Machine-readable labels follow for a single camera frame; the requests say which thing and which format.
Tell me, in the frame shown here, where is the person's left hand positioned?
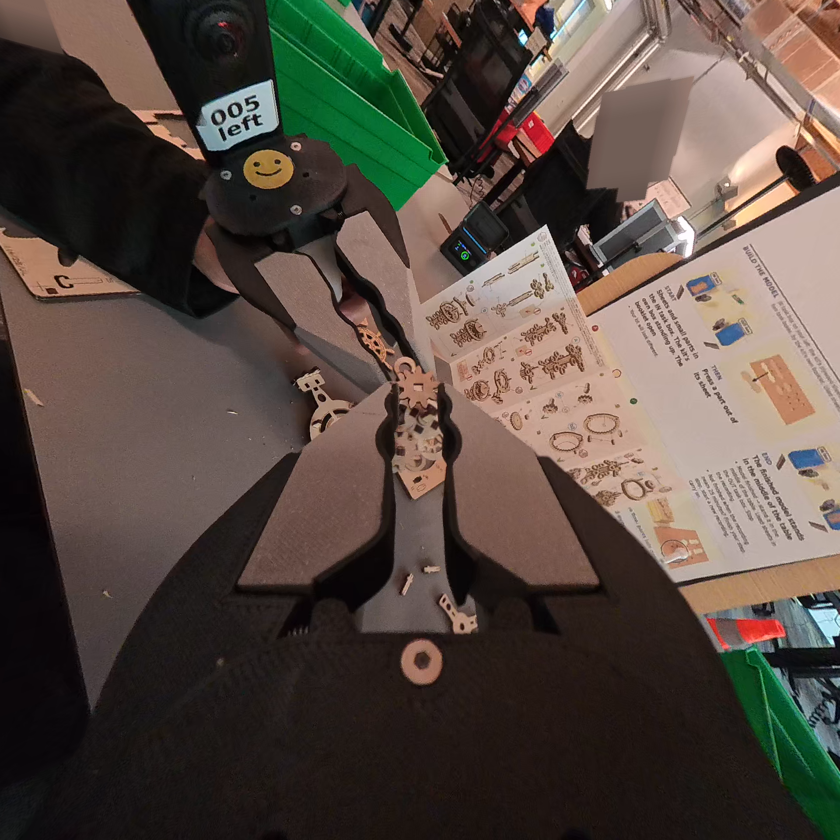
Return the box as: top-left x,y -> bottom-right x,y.
192,218 -> 240,293

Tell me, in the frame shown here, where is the printed assembly instruction sheet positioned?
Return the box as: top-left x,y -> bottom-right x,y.
419,225 -> 677,526

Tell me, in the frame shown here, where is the round wooden frame with stem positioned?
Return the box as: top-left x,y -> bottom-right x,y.
292,369 -> 361,442

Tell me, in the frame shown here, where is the orange plastic object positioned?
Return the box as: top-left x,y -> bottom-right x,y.
705,616 -> 786,652

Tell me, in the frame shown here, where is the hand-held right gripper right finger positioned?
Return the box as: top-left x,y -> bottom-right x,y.
436,384 -> 601,610

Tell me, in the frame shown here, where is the grey equipment case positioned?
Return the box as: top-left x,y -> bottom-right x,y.
591,197 -> 697,271

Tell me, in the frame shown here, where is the white printed task card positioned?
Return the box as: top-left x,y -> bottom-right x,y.
587,189 -> 840,585

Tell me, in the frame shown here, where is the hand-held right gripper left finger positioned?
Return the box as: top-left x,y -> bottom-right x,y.
236,382 -> 401,613

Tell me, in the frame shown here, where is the wooden pinion gear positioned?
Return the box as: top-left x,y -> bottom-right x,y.
395,367 -> 441,412

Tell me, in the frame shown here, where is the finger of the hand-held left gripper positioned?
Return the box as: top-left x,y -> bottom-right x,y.
253,246 -> 398,393
336,212 -> 435,376

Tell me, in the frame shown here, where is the three-armed wooden piece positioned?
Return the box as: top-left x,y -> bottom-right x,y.
437,592 -> 480,635

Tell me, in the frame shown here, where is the pale wooden parts sheet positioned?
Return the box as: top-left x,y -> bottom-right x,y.
134,108 -> 206,160

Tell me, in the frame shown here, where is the green plastic bin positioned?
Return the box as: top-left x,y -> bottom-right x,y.
721,646 -> 840,840
269,29 -> 442,212
266,0 -> 449,165

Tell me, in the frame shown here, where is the black device with screen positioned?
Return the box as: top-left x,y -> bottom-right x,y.
440,202 -> 511,277

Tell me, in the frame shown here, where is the wooden ringed model assembly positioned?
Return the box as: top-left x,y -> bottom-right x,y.
390,356 -> 454,501

